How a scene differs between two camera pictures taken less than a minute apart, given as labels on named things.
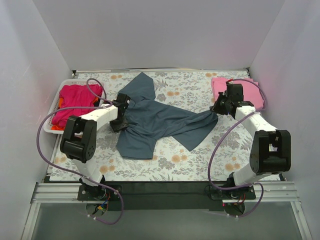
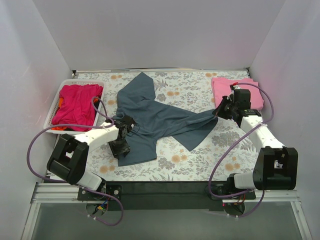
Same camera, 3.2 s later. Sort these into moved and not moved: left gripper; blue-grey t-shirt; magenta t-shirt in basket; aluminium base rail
Moved: left gripper
Not moved: aluminium base rail; blue-grey t-shirt; magenta t-shirt in basket
